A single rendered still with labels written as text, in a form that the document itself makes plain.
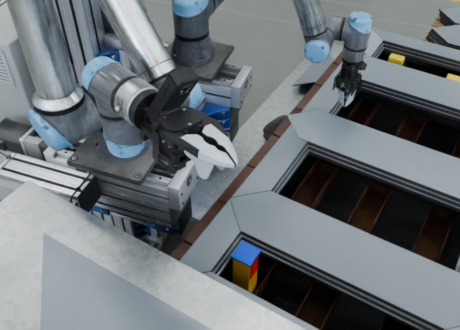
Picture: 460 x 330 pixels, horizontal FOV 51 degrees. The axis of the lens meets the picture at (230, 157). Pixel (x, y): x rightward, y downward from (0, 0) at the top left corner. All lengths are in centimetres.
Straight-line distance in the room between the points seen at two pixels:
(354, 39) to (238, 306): 96
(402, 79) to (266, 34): 209
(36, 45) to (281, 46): 292
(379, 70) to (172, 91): 143
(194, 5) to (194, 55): 17
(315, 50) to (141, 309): 91
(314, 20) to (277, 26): 262
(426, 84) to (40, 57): 145
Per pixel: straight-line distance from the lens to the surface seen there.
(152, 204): 140
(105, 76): 88
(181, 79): 73
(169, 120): 76
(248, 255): 130
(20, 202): 129
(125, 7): 101
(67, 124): 118
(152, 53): 99
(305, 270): 135
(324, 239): 139
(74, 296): 106
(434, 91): 203
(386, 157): 167
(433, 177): 165
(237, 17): 423
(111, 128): 93
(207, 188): 173
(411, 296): 135
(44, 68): 111
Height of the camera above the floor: 194
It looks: 43 degrees down
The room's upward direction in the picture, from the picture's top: straight up
